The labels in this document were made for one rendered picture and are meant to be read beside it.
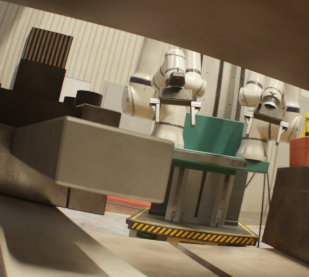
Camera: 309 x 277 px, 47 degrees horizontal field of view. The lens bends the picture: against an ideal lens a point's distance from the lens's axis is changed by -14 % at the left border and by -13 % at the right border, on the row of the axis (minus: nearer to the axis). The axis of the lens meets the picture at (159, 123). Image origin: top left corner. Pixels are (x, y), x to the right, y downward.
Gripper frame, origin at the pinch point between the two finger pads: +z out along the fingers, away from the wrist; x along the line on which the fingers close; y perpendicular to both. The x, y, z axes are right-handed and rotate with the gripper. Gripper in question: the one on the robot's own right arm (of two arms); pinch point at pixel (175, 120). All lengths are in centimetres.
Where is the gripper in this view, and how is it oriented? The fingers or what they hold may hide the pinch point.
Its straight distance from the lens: 154.1
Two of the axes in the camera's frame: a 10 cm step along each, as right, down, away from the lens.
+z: -0.2, 8.6, -5.1
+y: -1.1, 5.0, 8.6
